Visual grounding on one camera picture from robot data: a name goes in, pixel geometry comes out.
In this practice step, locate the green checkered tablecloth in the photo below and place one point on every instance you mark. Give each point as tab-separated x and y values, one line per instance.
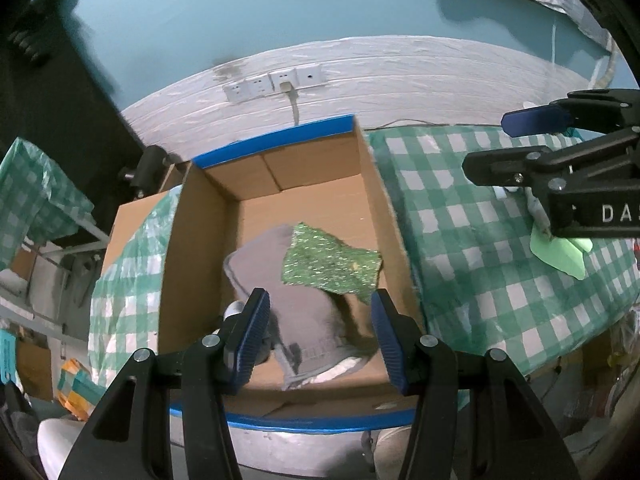
480	284

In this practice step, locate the dark green textured cloth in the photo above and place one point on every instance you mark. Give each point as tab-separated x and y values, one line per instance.
317	259

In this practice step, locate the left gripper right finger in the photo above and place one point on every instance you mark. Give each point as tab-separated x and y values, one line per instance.
513	437

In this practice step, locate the white wall socket strip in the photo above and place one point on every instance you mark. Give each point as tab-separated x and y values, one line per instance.
275	82

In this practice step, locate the white plug with cable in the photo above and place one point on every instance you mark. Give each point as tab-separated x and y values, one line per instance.
291	100

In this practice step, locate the orange teal package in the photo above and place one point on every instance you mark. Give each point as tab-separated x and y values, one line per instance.
76	391

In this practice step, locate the grey trousers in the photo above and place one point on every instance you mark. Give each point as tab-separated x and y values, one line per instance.
307	332

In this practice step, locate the black cylindrical device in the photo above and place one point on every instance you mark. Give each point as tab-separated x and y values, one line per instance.
146	178

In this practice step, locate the light green cloth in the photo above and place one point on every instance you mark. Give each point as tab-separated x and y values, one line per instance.
566	255

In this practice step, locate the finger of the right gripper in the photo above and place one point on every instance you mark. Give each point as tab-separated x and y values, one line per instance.
609	158
598	110

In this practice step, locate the black sock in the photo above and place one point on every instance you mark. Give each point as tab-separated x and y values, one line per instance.
356	316

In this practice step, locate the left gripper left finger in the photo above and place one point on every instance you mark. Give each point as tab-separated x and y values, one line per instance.
127	434

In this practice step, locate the beige white patterned cloth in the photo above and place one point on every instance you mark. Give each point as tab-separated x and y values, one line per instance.
539	215

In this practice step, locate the blue edged cardboard box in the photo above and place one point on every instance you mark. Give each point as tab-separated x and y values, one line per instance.
303	214

